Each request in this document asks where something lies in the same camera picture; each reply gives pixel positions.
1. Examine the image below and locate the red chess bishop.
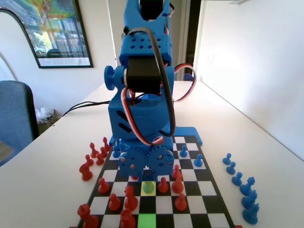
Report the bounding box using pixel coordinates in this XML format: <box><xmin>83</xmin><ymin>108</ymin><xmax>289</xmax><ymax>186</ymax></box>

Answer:
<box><xmin>102</xmin><ymin>136</ymin><xmax>112</xmax><ymax>152</ymax></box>
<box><xmin>89</xmin><ymin>142</ymin><xmax>100</xmax><ymax>158</ymax></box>

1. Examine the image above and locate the red chess queen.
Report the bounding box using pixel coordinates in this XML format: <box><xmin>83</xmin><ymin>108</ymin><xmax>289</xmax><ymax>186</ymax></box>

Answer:
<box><xmin>123</xmin><ymin>185</ymin><xmax>138</xmax><ymax>211</ymax></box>

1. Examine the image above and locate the tall red chess piece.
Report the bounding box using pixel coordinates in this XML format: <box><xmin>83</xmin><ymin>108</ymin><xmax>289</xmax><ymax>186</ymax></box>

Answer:
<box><xmin>77</xmin><ymin>203</ymin><xmax>100</xmax><ymax>228</ymax></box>
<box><xmin>120</xmin><ymin>208</ymin><xmax>136</xmax><ymax>228</ymax></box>

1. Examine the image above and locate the blue chess queen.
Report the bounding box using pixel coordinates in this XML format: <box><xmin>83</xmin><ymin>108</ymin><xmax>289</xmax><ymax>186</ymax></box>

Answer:
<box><xmin>239</xmin><ymin>176</ymin><xmax>256</xmax><ymax>197</ymax></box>

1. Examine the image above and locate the blue chess knight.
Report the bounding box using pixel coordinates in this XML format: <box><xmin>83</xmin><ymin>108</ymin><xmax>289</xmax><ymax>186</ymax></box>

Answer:
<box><xmin>242</xmin><ymin>201</ymin><xmax>260</xmax><ymax>225</ymax></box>
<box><xmin>241</xmin><ymin>189</ymin><xmax>257</xmax><ymax>209</ymax></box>

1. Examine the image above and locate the black and white chessboard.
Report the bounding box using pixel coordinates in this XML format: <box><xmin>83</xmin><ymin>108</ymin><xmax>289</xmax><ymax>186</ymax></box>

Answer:
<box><xmin>76</xmin><ymin>135</ymin><xmax>236</xmax><ymax>228</ymax></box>

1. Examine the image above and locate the cardboard box with plastic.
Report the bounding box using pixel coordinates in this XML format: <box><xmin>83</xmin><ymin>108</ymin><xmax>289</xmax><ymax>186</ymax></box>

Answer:
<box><xmin>35</xmin><ymin>107</ymin><xmax>63</xmax><ymax>125</ymax></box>

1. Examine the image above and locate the black framed poster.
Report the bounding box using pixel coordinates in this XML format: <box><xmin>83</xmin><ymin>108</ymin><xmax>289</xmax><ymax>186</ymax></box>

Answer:
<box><xmin>0</xmin><ymin>0</ymin><xmax>94</xmax><ymax>69</ymax></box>

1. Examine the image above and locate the blue office chair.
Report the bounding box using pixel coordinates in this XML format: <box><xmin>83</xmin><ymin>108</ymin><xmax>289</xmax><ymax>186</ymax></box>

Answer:
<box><xmin>0</xmin><ymin>80</ymin><xmax>40</xmax><ymax>167</ymax></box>

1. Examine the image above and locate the white arched panel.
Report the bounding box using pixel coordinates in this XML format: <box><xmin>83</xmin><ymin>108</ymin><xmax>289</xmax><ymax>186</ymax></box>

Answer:
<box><xmin>0</xmin><ymin>9</ymin><xmax>40</xmax><ymax>83</ymax></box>

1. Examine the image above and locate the red white servo wire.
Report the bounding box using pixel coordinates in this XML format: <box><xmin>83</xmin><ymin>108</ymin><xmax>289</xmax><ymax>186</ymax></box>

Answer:
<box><xmin>163</xmin><ymin>4</ymin><xmax>176</xmax><ymax>36</ymax></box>
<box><xmin>120</xmin><ymin>87</ymin><xmax>165</xmax><ymax>146</ymax></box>
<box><xmin>172</xmin><ymin>63</ymin><xmax>197</xmax><ymax>103</ymax></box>

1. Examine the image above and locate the black camera cable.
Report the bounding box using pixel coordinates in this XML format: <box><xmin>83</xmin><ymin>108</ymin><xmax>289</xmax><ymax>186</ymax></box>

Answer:
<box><xmin>129</xmin><ymin>27</ymin><xmax>177</xmax><ymax>138</ymax></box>

